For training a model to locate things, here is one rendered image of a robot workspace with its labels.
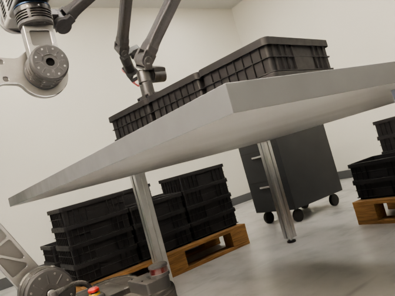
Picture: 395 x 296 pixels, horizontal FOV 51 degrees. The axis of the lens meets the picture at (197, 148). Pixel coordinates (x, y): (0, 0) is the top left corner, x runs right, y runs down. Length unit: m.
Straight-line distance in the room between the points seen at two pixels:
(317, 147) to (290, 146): 0.31
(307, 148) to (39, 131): 2.70
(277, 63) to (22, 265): 1.13
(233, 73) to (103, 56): 3.82
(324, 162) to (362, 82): 2.82
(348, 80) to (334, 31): 4.58
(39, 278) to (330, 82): 1.13
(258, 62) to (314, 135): 2.28
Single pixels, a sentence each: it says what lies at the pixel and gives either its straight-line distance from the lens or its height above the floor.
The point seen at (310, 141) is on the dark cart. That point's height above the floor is 0.57.
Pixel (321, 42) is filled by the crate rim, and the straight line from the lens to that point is 1.56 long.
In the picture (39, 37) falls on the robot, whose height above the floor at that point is 1.24.
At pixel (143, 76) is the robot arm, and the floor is 1.04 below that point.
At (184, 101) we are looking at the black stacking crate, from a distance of 1.51.
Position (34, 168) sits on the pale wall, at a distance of 4.48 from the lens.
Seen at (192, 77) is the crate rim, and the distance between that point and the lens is 1.46.
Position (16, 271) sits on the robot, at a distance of 1.66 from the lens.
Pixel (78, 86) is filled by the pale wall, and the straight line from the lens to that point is 4.82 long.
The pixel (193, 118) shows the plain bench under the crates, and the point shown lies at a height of 0.68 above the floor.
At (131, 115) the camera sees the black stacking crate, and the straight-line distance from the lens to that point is 1.76.
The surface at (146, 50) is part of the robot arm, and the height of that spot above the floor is 1.13.
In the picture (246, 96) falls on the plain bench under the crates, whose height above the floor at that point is 0.68.
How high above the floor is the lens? 0.61
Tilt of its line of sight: 3 degrees up
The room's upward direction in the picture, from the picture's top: 15 degrees counter-clockwise
